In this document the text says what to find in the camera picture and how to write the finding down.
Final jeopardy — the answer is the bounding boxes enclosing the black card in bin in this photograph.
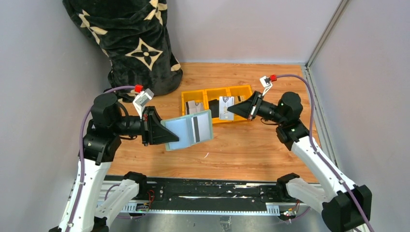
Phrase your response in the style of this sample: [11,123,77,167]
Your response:
[208,99,220,118]

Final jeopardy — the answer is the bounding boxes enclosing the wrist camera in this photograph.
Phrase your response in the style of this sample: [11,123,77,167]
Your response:
[259,74,277,97]
[132,85,154,117]

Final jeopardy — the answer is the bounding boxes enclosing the aluminium frame rail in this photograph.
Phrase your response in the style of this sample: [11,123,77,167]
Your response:
[302,0,351,70]

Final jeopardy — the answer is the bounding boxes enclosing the grey card with magnetic stripe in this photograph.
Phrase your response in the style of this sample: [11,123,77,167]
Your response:
[191,113,212,143]

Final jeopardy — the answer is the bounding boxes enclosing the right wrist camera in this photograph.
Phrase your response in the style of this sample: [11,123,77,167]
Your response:
[259,74,277,97]

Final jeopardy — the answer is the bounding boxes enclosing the white printed card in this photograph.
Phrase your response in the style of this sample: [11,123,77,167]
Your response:
[219,96,234,121]

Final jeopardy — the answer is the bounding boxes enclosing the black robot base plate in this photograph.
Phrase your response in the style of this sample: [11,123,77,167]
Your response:
[110,176,305,214]

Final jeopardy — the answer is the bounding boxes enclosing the black floral blanket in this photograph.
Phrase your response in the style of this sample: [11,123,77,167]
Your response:
[63,0,183,96]

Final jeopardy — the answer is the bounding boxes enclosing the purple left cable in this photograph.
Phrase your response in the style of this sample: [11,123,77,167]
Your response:
[65,85,137,232]

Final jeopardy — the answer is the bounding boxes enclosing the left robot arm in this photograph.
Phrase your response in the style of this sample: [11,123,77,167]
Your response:
[53,89,179,232]

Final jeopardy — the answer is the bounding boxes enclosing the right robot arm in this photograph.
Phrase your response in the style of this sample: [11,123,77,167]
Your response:
[227,91,372,232]

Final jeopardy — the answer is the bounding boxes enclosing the yellow bin with black card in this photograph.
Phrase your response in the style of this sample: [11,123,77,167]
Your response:
[205,87,231,124]

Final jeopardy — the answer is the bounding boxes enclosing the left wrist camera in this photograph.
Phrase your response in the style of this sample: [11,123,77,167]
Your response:
[132,85,154,117]

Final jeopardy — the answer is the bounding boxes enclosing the yellow bin with white cards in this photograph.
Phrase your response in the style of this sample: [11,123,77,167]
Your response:
[181,90,209,116]

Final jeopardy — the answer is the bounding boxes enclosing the beige card in bin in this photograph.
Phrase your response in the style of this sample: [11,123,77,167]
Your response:
[234,96,245,104]

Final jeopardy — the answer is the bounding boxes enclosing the white cards in bin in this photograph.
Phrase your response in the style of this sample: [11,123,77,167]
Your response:
[185,101,205,115]

